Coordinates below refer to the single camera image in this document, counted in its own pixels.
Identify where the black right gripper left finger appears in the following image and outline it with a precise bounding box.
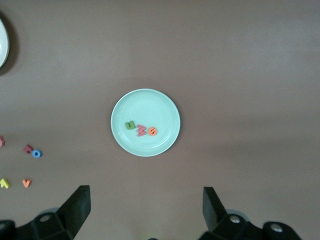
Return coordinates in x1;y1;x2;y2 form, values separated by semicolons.
0;185;91;240

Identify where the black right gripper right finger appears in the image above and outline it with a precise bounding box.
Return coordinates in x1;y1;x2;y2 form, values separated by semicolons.
199;186;305;240

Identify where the pink foam letter w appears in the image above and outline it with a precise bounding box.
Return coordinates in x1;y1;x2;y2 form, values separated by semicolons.
135;124;147;137

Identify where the light green plate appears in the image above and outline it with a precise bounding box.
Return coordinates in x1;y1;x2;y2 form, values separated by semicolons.
110;88;181;158

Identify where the brown paper table cover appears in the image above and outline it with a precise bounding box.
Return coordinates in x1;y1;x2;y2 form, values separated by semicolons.
0;0;320;240

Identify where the beige plate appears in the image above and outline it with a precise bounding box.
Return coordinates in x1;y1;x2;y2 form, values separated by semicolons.
0;18;10;69

